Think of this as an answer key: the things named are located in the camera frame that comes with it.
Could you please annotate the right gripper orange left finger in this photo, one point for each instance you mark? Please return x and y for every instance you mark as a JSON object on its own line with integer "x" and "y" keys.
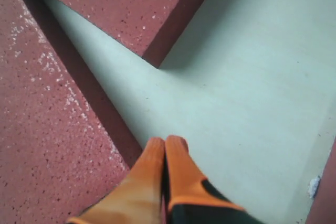
{"x": 138, "y": 198}

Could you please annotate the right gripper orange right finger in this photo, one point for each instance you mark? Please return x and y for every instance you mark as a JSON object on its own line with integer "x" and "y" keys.
{"x": 192, "y": 197}

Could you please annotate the front large red brick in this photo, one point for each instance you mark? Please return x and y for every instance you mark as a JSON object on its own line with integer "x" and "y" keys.
{"x": 323, "y": 206}

